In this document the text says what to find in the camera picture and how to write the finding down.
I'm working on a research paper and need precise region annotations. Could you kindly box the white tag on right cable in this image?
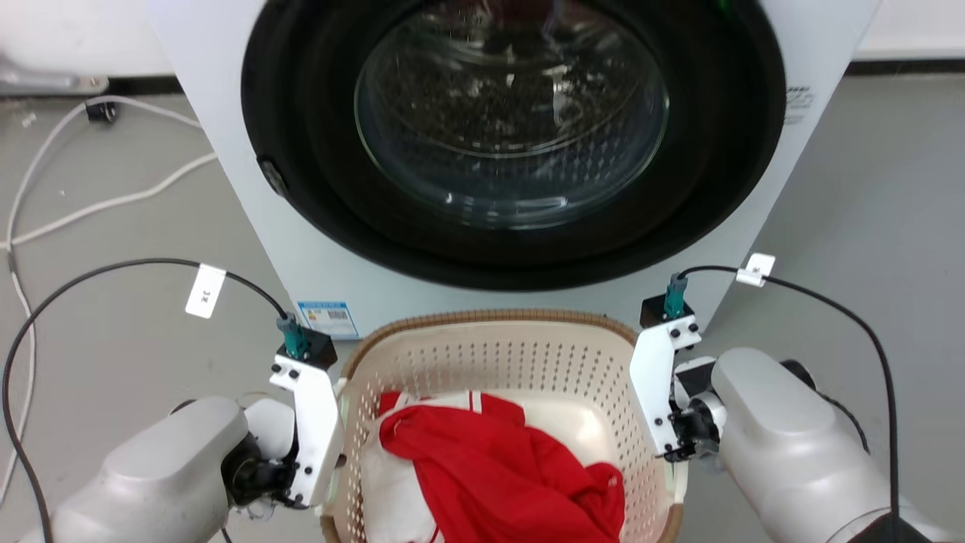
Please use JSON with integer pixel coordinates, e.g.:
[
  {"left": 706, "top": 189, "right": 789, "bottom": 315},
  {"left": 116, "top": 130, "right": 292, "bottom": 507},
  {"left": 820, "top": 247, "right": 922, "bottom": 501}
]
[{"left": 736, "top": 253, "right": 777, "bottom": 288}]

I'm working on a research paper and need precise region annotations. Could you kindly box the white tag on cable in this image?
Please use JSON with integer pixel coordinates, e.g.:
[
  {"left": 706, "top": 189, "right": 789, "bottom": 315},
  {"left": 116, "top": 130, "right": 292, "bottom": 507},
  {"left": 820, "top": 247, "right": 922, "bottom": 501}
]
[
  {"left": 185, "top": 263, "right": 228, "bottom": 320},
  {"left": 736, "top": 253, "right": 777, "bottom": 288}
]

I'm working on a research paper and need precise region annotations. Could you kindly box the blue energy label sticker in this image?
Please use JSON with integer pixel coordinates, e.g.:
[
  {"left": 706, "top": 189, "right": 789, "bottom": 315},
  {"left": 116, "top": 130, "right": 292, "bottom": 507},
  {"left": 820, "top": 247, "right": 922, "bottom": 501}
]
[{"left": 297, "top": 299, "right": 360, "bottom": 339}]

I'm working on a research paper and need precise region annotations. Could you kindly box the red garment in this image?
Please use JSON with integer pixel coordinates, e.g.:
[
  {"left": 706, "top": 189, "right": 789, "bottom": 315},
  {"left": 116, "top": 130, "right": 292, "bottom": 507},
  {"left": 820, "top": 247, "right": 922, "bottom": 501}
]
[{"left": 377, "top": 391, "right": 626, "bottom": 543}]

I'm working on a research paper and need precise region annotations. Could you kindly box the white garment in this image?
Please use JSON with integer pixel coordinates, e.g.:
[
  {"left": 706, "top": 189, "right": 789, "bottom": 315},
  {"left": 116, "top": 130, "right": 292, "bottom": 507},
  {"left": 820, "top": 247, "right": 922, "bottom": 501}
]
[{"left": 360, "top": 391, "right": 485, "bottom": 543}]

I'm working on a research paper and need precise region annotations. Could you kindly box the white front-load washing machine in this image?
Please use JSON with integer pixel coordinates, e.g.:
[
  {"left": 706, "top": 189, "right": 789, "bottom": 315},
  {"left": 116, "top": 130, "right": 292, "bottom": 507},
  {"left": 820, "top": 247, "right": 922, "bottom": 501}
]
[{"left": 147, "top": 0, "right": 883, "bottom": 340}]

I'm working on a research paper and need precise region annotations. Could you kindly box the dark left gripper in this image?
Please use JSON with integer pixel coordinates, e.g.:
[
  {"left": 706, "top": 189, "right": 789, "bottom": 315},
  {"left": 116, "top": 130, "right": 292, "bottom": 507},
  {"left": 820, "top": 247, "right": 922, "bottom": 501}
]
[{"left": 226, "top": 434, "right": 304, "bottom": 511}]

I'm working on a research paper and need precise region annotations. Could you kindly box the beige perforated laundry basket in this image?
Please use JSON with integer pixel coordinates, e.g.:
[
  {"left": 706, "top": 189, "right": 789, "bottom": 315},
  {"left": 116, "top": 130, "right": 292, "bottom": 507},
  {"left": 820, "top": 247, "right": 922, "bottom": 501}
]
[{"left": 320, "top": 308, "right": 684, "bottom": 543}]

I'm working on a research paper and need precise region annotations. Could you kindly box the grey metal floor fixture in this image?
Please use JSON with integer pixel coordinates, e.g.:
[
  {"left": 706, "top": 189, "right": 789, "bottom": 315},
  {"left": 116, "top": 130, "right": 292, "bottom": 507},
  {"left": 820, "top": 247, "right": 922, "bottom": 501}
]
[{"left": 0, "top": 57, "right": 111, "bottom": 97}]

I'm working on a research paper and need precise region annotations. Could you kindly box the black round glass washer door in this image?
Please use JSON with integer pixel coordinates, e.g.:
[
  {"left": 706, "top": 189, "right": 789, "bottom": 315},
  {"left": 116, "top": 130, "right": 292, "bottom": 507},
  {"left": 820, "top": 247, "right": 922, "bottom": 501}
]
[{"left": 241, "top": 0, "right": 787, "bottom": 292}]

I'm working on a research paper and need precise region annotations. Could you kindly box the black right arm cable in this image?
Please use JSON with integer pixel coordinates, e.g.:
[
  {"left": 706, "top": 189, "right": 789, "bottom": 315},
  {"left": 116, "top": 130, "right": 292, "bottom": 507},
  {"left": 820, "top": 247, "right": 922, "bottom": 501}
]
[{"left": 677, "top": 265, "right": 899, "bottom": 523}]

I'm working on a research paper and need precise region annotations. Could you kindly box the white straight floor cable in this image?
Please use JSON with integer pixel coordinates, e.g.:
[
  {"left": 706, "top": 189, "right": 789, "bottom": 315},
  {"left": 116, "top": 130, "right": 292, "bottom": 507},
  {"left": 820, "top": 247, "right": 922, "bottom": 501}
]
[{"left": 0, "top": 152, "right": 219, "bottom": 251}]

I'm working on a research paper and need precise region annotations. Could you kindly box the white looping floor cable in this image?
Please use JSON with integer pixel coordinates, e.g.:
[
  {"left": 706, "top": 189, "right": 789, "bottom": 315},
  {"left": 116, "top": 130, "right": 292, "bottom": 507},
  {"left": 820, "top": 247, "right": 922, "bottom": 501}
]
[{"left": 0, "top": 96, "right": 206, "bottom": 505}]

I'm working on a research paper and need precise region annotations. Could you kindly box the white tag on left cable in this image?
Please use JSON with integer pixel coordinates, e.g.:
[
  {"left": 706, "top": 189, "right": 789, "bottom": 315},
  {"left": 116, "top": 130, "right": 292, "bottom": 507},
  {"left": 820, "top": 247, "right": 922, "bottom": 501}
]
[{"left": 185, "top": 263, "right": 228, "bottom": 320}]

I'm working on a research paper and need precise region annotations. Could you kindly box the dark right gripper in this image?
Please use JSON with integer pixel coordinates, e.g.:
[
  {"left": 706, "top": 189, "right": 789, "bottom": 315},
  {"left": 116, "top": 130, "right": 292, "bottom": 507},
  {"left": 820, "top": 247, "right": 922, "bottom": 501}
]
[{"left": 666, "top": 358, "right": 729, "bottom": 463}]

